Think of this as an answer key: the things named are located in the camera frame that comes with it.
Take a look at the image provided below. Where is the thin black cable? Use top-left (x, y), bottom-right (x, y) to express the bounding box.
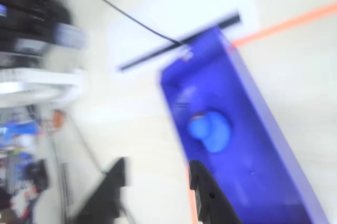
top-left (54, 0), bottom-right (185, 46)

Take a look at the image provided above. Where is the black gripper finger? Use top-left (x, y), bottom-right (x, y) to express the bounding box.
top-left (187, 159), bottom-right (243, 224)
top-left (71, 156), bottom-right (131, 224)

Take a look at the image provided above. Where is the blue rubber duck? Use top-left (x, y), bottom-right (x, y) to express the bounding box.
top-left (186, 110), bottom-right (233, 154)

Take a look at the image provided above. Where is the white background table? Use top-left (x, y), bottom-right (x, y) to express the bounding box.
top-left (0, 66), bottom-right (85, 108)

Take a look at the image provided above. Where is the orange tape strip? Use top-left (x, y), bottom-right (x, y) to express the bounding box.
top-left (232, 1), bottom-right (337, 48)
top-left (185, 165), bottom-right (199, 224)

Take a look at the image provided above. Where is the black background machine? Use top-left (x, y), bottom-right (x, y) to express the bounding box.
top-left (0, 0), bottom-right (89, 68)

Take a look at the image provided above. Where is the blue plastic box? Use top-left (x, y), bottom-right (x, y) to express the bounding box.
top-left (157, 25), bottom-right (330, 224)

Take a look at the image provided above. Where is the black flat bar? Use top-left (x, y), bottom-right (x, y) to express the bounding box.
top-left (116, 10), bottom-right (242, 72)

